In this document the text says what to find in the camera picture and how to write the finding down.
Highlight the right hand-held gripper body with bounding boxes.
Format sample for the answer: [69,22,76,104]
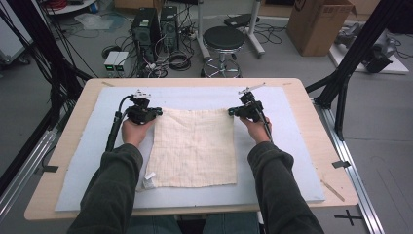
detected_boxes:
[237,82,267,124]

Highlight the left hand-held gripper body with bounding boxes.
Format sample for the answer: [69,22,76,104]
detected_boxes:
[125,89,157,126]

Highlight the cream cloth with white label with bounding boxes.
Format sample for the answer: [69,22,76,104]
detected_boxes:
[142,106,238,191]

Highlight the person's left hand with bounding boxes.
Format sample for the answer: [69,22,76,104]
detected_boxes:
[121,116,155,149]

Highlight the person's right hand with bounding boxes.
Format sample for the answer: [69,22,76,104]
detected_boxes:
[239,115,273,145]

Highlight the pale blue foam mat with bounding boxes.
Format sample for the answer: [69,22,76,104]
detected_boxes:
[54,85,326,213]

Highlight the white power supply box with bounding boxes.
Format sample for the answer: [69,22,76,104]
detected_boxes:
[103,51,121,72]
[113,52,130,73]

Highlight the light wooden table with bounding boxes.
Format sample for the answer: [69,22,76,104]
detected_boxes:
[23,77,359,222]

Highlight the black round stool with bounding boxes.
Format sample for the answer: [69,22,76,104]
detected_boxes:
[200,25,246,78]

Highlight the white metal stand leg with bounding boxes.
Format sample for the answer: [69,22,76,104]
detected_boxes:
[196,0,212,61]
[246,0,266,59]

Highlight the wide black computer tower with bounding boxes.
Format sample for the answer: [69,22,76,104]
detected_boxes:
[131,7,162,64]

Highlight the narrow black computer tower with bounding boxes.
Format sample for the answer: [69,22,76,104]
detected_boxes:
[160,5,180,53]

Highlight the flat black device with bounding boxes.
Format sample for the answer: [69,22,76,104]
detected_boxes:
[223,13,261,28]

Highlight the clear plastic sheet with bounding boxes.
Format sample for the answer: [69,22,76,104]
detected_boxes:
[74,13,115,32]

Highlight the brown cardboard box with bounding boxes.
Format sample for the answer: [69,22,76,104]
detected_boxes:
[285,0,357,58]

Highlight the person's right leg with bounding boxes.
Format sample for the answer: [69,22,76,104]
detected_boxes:
[203,213,261,234]

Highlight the person's leg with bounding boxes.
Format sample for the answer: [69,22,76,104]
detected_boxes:
[203,213,261,234]
[126,215,183,234]

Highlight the person's left leg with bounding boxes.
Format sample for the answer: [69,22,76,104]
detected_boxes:
[126,215,183,234]

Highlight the thin wooden strip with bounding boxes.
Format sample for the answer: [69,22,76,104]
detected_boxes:
[320,179,346,203]

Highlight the white round table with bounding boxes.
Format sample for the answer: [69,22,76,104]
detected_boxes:
[45,0,98,16]

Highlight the black machine on board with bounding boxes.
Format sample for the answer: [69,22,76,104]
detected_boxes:
[363,45,394,74]

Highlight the black tape cross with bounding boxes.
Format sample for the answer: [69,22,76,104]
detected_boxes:
[334,209,363,227]

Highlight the white floor board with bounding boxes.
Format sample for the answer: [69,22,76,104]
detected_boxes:
[328,42,410,75]

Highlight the right hand-held gripper black cable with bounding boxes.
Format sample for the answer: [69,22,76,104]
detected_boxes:
[254,106,274,144]

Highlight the coiled black cable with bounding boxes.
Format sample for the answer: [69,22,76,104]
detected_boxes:
[169,52,193,72]

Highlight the aluminium floor rail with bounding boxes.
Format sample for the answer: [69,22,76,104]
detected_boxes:
[0,130,59,222]
[313,98,386,234]

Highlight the black metal frame stand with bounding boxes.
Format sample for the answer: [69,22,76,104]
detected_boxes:
[305,0,413,142]

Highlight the black frame with cables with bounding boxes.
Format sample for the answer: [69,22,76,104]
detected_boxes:
[0,0,94,131]

